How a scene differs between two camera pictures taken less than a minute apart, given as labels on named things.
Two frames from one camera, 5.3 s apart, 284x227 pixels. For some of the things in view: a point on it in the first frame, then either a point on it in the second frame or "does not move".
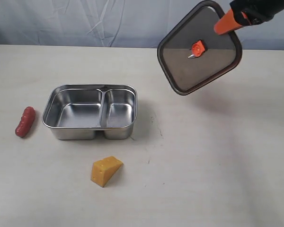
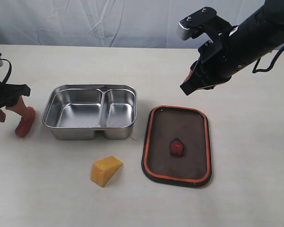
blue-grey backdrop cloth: (128, 23) does not move
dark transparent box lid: (192, 54) -> (176, 148)
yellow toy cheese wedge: (103, 170) does not move
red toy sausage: (27, 119) does not move
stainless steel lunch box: (77, 111) does not move
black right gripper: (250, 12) -> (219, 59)
